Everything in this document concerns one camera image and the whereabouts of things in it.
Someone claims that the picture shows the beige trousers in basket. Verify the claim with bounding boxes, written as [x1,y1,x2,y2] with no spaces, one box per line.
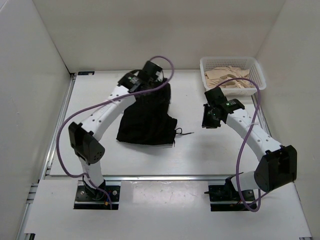
[204,66,254,89]

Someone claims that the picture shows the black trousers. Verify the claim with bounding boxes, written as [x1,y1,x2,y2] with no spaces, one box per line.
[116,84,189,146]

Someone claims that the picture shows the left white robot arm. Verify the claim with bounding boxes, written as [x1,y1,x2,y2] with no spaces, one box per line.
[68,60,169,200]

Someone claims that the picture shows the aluminium front rail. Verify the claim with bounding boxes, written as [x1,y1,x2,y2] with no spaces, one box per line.
[104,174,230,182]

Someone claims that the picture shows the dark label sticker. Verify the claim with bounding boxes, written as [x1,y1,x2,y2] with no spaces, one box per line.
[77,71,95,76]

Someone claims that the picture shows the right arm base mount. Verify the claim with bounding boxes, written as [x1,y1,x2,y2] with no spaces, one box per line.
[204,184,257,212]

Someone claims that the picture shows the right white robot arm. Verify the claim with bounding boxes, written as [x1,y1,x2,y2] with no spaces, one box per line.
[202,88,298,200]

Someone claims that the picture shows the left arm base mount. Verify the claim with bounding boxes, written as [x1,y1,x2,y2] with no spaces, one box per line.
[73,180,121,211]

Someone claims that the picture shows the aluminium left rail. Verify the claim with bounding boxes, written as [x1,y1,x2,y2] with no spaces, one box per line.
[38,73,77,182]

